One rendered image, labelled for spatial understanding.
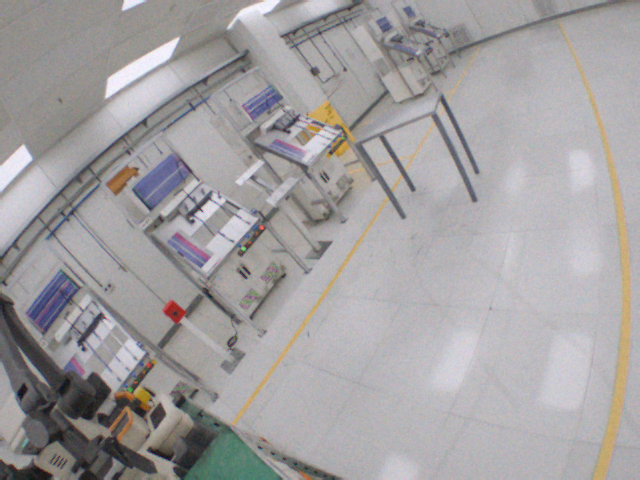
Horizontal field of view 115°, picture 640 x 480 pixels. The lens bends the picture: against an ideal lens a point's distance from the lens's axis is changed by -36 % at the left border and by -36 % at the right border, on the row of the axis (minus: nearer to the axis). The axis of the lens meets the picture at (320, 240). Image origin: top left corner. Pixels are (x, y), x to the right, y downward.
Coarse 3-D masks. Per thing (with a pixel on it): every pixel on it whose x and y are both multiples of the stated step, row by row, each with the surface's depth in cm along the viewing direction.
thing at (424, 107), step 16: (432, 96) 214; (400, 112) 229; (416, 112) 206; (432, 112) 191; (448, 112) 223; (368, 128) 246; (384, 128) 220; (384, 144) 271; (448, 144) 202; (464, 144) 235; (368, 160) 242; (464, 176) 213; (400, 208) 264
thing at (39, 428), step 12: (48, 396) 43; (48, 408) 42; (24, 420) 34; (36, 420) 35; (48, 420) 38; (36, 432) 34; (48, 432) 35; (60, 432) 39; (36, 444) 33; (48, 444) 35
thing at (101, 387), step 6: (90, 378) 73; (96, 378) 74; (96, 384) 71; (102, 384) 73; (96, 390) 69; (102, 390) 72; (108, 390) 73; (96, 396) 68; (102, 396) 71; (96, 402) 68; (102, 402) 71; (90, 408) 69; (96, 408) 69; (90, 414) 68
